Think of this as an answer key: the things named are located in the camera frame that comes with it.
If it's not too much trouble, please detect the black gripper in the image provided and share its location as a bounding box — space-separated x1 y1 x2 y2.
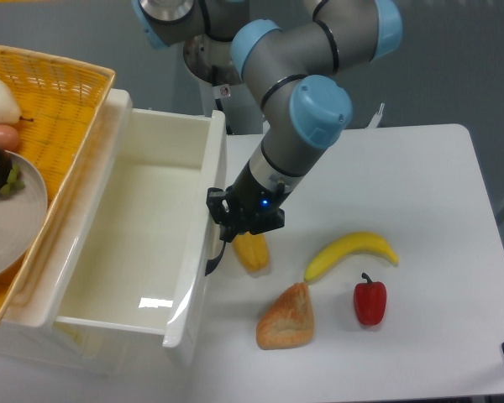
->
206 170 286 242

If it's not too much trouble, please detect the white drawer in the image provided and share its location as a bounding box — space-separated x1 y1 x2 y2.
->
57 109 226 348

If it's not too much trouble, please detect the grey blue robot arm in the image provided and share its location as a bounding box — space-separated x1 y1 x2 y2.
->
133 1 403 242

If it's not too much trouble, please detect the white drawer cabinet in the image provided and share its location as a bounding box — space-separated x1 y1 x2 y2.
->
0 90 195 372

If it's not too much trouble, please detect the yellow bell pepper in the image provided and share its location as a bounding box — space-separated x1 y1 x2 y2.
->
232 233 270 273

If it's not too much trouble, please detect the triangular pastry bread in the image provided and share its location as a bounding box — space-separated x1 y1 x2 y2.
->
255 282 315 350

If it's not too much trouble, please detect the yellow banana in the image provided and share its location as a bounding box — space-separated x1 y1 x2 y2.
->
303 231 399 283

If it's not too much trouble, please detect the red bell pepper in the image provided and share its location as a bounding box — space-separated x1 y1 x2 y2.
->
353 273 387 327

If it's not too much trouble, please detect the yellow woven basket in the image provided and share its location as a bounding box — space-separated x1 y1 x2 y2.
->
0 45 115 322

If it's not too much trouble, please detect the grey plate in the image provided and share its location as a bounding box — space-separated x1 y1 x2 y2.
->
0 153 47 274

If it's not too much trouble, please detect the brown egg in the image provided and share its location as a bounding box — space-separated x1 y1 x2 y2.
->
0 124 20 151

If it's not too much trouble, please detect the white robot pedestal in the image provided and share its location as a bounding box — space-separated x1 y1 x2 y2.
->
182 35 265 136

